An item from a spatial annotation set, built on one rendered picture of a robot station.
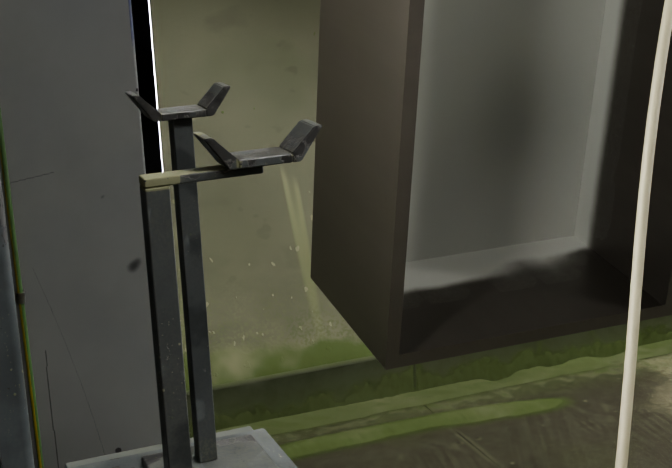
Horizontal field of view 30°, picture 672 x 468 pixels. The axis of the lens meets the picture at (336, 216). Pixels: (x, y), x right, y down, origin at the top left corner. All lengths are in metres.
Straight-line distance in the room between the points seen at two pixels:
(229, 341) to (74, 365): 1.54
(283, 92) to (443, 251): 0.84
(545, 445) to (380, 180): 1.01
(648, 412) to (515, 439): 0.35
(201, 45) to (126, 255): 1.85
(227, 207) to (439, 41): 0.90
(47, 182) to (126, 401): 0.27
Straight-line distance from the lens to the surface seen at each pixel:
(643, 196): 1.79
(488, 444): 2.87
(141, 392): 1.45
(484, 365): 3.17
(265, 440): 1.13
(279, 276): 3.02
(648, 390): 3.18
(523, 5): 2.42
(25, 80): 1.35
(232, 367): 2.93
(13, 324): 0.87
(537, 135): 2.54
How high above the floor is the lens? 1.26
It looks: 15 degrees down
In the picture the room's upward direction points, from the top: 3 degrees counter-clockwise
